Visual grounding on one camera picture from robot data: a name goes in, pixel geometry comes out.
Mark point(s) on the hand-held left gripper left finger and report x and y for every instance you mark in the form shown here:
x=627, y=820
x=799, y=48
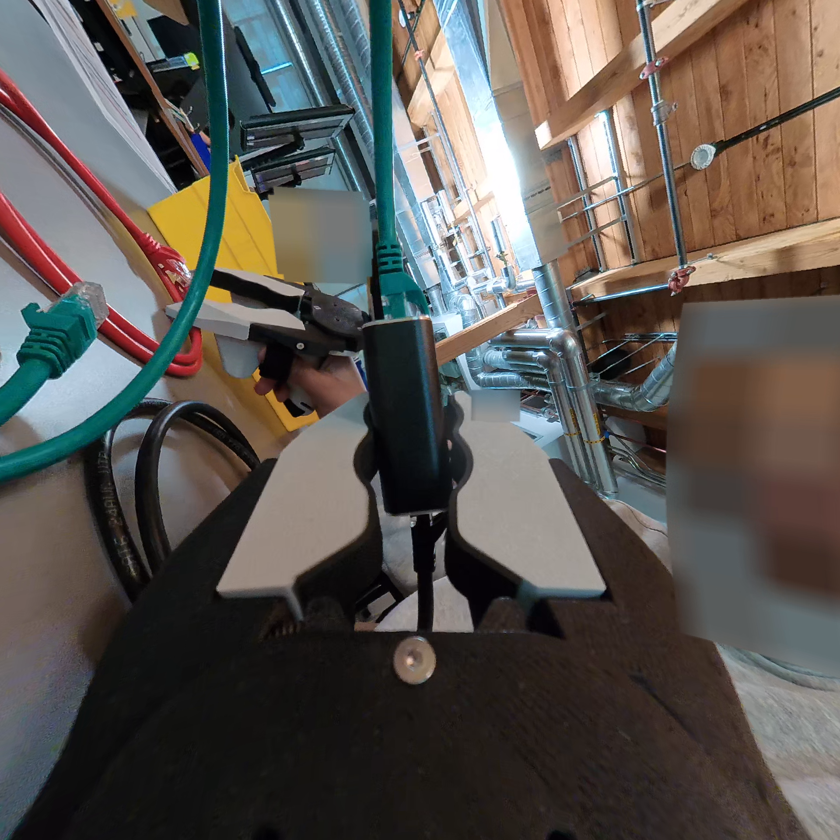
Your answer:
x=302, y=512

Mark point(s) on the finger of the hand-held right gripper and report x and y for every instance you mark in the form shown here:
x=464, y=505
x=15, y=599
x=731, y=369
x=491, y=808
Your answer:
x=269, y=292
x=236, y=321

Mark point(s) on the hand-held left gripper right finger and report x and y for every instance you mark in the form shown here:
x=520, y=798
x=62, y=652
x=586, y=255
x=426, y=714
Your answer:
x=525, y=512

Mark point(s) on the yellow plastic bin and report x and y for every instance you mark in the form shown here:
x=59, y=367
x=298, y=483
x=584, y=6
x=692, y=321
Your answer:
x=243, y=216

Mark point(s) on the black ethernet adapter box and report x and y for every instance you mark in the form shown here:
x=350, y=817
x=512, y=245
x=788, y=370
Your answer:
x=407, y=407

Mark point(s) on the person's right hand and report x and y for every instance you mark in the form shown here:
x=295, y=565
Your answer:
x=334, y=387

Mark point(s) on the silver pipe cluster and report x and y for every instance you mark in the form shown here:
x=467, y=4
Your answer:
x=558, y=341

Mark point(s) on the printed paper sheet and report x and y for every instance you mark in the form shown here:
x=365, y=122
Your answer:
x=98, y=85

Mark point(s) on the round ceiling lamp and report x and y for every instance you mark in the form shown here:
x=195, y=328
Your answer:
x=703, y=155

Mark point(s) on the silver elbow duct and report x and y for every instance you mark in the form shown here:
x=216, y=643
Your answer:
x=646, y=390

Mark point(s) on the silver spiral duct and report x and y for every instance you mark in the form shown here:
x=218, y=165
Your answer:
x=334, y=79

